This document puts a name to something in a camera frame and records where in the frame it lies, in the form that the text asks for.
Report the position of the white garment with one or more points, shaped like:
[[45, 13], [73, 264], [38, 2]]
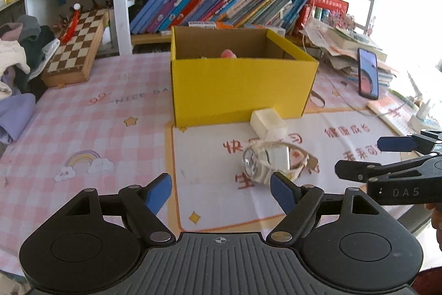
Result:
[[13, 56]]

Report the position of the orange-edged printed booklet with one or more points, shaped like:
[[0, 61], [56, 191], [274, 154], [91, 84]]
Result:
[[390, 108]]

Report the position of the red upright box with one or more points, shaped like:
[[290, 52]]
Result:
[[306, 15]]

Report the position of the thick red dictionary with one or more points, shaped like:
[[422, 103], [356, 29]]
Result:
[[328, 1]]

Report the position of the stack of papers and books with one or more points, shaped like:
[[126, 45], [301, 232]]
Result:
[[331, 46]]

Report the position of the white wristwatch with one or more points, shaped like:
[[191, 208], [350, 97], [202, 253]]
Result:
[[266, 160]]

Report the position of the white plugged-in adapter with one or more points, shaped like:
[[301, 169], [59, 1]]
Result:
[[423, 110]]

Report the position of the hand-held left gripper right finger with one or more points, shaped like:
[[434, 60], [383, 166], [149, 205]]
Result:
[[283, 193]]

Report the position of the white power strip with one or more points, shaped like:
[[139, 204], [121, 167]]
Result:
[[426, 124]]

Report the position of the red tassel ornament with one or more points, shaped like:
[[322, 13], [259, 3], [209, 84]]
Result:
[[70, 26]]

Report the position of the row of colourful books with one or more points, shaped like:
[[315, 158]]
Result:
[[214, 4]]

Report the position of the dark clothing pile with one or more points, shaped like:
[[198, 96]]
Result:
[[39, 39]]

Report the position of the person's right hand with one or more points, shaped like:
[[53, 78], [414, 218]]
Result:
[[438, 226]]

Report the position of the yellow cardboard box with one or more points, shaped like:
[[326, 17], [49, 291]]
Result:
[[241, 87]]

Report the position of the beige cloth bag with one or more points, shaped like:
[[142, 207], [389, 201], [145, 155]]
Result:
[[4, 90]]

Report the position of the cartoon wall sticker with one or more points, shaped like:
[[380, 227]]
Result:
[[372, 27]]

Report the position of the pink checked printed tablecloth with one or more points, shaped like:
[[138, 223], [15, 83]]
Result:
[[103, 129]]

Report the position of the dried flower bunch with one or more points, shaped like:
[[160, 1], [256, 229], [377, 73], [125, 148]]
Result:
[[341, 22]]

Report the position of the pink plush pig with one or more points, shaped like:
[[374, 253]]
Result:
[[228, 54]]

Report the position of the cream cube block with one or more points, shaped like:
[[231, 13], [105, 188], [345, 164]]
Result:
[[267, 122]]

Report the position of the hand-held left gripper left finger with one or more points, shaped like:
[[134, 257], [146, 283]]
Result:
[[159, 193]]

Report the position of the wooden chessboard box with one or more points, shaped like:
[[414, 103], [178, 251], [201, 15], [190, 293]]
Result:
[[74, 53]]

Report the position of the black smartphone on stand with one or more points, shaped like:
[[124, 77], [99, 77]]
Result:
[[367, 73]]

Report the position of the lilac garment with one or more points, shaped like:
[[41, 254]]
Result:
[[15, 117]]

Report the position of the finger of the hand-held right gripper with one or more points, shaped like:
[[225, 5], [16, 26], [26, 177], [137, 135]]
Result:
[[359, 170], [397, 143]]

